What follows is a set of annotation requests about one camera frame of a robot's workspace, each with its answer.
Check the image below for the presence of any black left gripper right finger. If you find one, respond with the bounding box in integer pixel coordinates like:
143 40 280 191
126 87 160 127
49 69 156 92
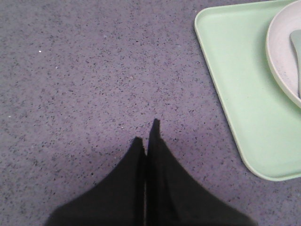
146 119 256 226

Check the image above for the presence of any light green plastic tray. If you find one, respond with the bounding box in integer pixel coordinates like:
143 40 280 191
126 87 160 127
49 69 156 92
194 0 301 181

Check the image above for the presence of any cream round plate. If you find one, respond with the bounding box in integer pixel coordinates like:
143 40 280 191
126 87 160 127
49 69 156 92
265 0 301 107

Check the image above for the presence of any sage green spoon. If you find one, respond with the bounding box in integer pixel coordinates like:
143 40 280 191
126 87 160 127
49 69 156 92
290 30 301 97

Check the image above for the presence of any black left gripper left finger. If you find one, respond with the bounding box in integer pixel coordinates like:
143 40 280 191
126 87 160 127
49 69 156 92
45 137 146 226

